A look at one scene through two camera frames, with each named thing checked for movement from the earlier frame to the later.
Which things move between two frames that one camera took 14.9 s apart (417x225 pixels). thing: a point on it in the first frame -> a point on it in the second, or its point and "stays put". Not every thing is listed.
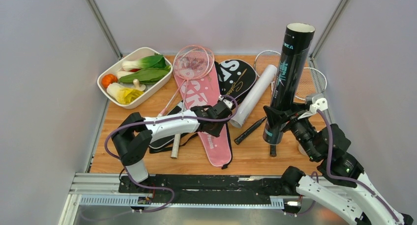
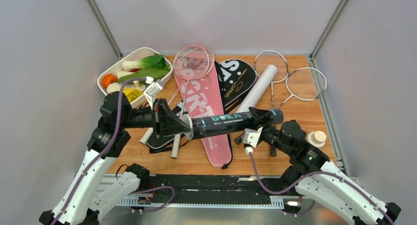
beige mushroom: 136,84 stays put
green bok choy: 155,61 stays put
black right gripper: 275,118 -> 258,116
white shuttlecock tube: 256,92 stays put
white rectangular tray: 125,83 stays put
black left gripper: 217,133 -> 165,121
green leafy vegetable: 147,76 stays put
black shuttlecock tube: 297,38 -> 221,124
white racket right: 314,82 stays put
